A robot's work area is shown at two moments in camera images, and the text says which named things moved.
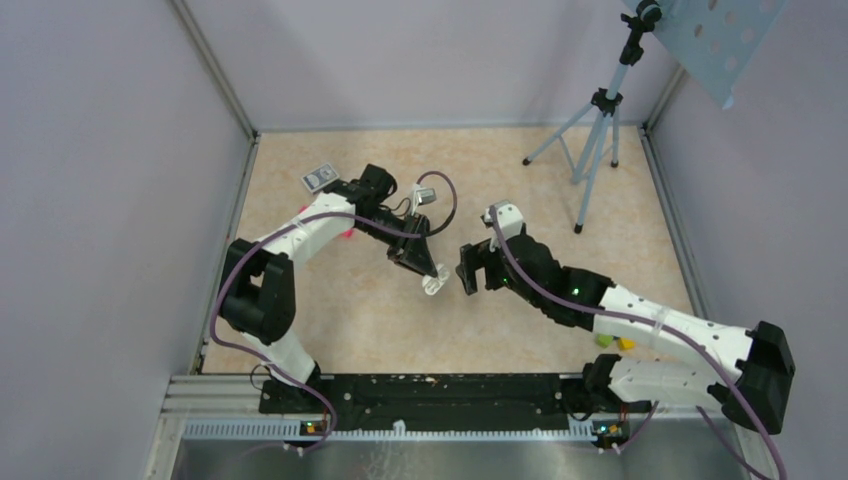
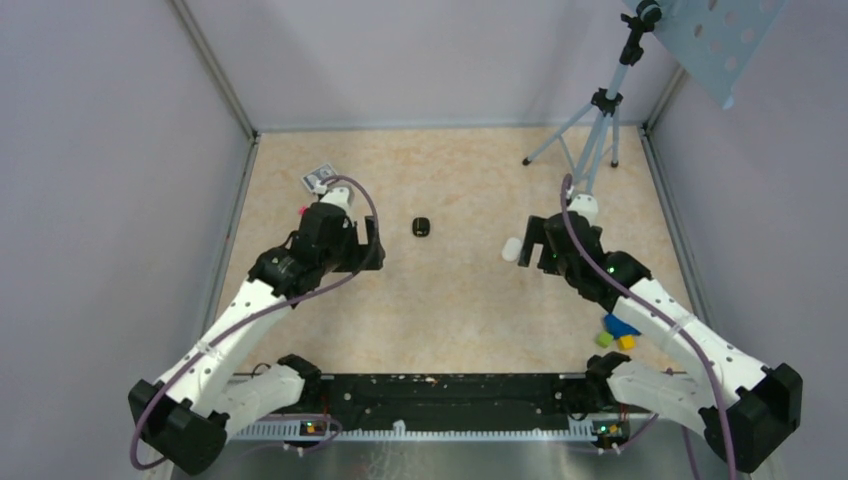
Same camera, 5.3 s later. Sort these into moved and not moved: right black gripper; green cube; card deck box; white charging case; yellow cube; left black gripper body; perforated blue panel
Moved: white charging case; left black gripper body; right black gripper
Not moved: card deck box; green cube; perforated blue panel; yellow cube
